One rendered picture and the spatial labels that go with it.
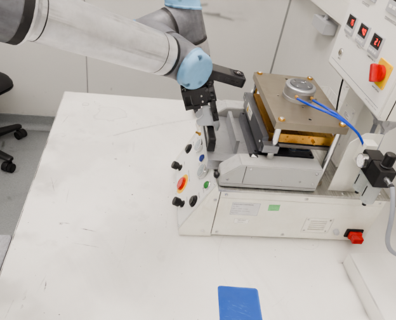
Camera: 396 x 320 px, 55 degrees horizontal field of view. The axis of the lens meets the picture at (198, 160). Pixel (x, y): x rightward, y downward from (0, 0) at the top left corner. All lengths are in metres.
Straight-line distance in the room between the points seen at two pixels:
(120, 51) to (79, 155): 0.72
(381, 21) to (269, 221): 0.55
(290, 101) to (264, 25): 1.56
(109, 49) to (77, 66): 1.95
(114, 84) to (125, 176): 1.43
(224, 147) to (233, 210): 0.17
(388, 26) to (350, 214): 0.48
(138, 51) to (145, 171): 0.65
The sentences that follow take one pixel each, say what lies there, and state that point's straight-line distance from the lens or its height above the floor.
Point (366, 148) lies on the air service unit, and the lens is 0.96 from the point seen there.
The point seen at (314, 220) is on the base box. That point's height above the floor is 0.83.
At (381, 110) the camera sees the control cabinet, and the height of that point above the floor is 1.17.
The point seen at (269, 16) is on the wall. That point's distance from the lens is 2.51.
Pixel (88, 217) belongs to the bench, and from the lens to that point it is 1.08.
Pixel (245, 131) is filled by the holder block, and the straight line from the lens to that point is 1.05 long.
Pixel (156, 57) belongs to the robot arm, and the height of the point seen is 1.27.
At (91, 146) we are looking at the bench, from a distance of 1.34.
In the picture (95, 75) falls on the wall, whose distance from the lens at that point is 2.57.
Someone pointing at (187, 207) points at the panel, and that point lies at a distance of 1.05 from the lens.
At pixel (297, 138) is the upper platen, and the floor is 1.05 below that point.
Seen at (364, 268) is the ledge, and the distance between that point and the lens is 1.09.
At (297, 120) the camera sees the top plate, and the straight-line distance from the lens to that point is 0.92.
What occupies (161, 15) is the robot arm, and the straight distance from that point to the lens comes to 0.84.
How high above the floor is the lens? 1.53
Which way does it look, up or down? 37 degrees down
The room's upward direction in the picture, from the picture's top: 10 degrees clockwise
